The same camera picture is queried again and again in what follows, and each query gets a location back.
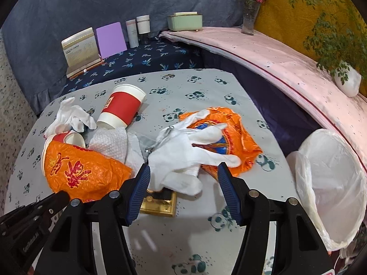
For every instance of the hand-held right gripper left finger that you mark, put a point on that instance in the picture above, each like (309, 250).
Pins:
(140, 189)

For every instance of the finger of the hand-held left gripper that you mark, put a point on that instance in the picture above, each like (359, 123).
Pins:
(43, 209)

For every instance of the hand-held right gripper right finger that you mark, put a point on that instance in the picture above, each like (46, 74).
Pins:
(229, 194)

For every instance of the gold box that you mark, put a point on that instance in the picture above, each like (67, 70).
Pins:
(157, 206)

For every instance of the smooth white tissue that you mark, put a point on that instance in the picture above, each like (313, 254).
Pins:
(134, 154)

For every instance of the textured white paper towel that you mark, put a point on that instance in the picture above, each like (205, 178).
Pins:
(110, 143)

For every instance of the orange bag with red print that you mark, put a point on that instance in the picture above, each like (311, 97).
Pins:
(86, 172)

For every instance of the orange bag with blue print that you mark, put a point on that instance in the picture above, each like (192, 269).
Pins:
(238, 131)

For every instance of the crushed red paper cup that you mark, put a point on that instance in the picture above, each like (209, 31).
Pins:
(71, 139)

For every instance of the small white glove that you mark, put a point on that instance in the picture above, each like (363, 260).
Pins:
(74, 114)

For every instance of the trash bin with white liner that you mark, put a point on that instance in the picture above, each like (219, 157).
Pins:
(329, 177)

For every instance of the red and white paper cup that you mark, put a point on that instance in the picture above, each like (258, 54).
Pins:
(123, 106)

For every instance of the dark purple cloth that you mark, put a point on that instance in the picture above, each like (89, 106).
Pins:
(272, 106)

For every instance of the grey panda tablecloth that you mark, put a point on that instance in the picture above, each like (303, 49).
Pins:
(186, 91)

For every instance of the navy printed cloth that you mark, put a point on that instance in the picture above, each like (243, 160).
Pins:
(149, 57)

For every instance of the pink cloth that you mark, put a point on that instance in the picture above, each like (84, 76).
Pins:
(258, 57)

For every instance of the purple card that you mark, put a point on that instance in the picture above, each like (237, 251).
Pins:
(111, 40)

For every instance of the desk calendar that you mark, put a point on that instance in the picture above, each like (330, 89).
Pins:
(80, 48)

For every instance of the white tube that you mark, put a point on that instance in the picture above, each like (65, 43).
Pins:
(132, 34)

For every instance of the white capped dark bottle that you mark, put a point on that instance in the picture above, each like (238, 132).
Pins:
(143, 25)

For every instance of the white plant pot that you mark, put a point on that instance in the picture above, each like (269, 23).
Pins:
(349, 81)

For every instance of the green tissue box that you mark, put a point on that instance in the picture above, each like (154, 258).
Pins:
(185, 23)

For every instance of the glass vase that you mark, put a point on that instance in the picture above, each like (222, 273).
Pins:
(250, 20)

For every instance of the yellow cloth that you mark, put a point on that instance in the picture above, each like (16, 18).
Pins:
(281, 20)

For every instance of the green leafy plant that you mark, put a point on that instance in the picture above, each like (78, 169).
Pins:
(332, 40)

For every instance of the blue-grey cloth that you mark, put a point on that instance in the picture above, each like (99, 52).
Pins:
(86, 0)

